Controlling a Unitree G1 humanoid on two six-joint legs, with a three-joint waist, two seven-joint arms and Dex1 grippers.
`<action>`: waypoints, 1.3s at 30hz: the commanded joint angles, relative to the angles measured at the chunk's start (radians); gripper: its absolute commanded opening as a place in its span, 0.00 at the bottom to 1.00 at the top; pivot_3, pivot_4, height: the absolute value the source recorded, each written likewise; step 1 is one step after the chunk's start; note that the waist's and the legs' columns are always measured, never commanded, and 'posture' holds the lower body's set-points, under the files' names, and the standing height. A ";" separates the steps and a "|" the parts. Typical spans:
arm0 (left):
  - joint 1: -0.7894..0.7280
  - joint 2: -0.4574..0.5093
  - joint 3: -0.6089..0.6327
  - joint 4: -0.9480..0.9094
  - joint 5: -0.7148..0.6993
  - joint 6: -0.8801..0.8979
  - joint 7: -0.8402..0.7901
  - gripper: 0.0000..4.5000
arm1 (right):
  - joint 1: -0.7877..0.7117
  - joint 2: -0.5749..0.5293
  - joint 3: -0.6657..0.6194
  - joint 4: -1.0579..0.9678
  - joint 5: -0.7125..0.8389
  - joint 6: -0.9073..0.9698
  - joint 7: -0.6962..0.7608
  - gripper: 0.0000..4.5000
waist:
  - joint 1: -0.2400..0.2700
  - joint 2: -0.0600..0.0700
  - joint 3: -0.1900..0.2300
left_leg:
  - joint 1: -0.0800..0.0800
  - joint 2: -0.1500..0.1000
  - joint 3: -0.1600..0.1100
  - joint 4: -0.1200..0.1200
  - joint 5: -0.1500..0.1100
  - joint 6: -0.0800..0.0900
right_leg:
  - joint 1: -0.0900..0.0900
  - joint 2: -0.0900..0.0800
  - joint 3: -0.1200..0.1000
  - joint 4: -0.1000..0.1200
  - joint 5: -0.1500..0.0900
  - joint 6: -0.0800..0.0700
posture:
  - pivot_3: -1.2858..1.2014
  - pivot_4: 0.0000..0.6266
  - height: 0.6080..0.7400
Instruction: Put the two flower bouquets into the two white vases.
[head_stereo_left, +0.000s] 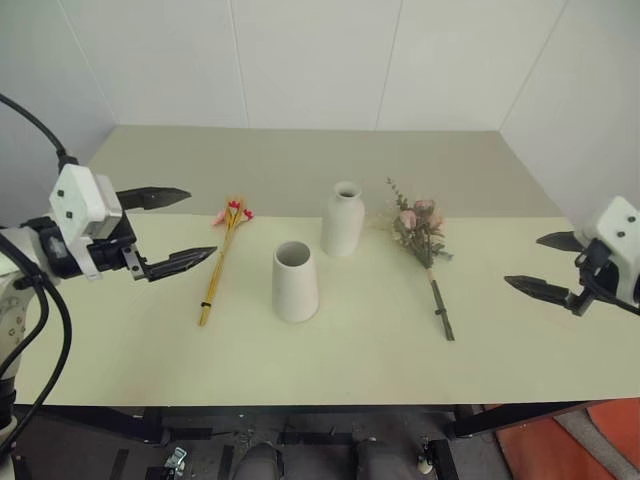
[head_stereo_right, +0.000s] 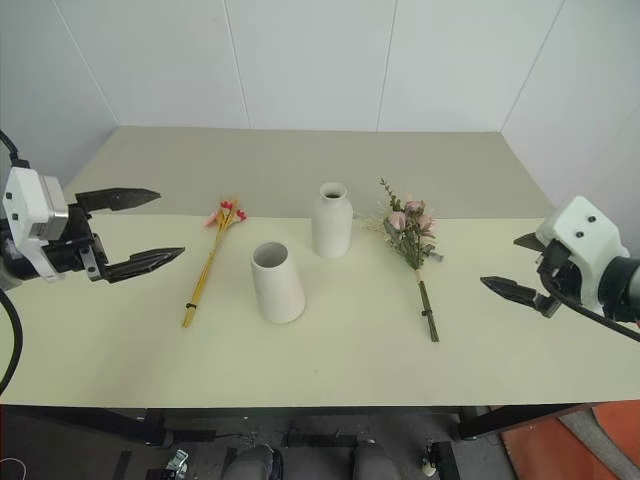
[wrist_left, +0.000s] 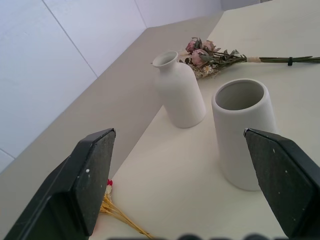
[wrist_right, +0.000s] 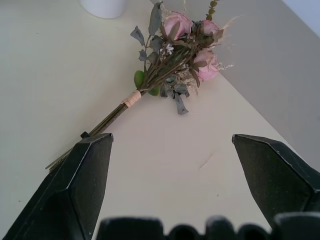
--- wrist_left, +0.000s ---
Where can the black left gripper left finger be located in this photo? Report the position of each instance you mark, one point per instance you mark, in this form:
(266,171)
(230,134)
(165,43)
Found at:
(75,180)

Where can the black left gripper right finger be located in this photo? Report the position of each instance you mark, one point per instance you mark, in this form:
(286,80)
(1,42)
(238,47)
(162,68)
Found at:
(282,180)

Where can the white wide-mouth ceramic vase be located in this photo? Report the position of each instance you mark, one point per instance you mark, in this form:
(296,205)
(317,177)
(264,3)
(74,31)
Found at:
(240,140)

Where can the white narrow-neck ceramic vase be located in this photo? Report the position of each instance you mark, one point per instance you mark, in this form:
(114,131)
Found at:
(178,92)

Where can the yellow-stemmed dried flower bunch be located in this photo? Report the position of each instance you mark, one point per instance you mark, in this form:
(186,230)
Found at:
(117,212)

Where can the dried pink rose bouquet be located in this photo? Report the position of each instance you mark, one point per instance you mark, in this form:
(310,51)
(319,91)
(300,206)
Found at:
(215,58)

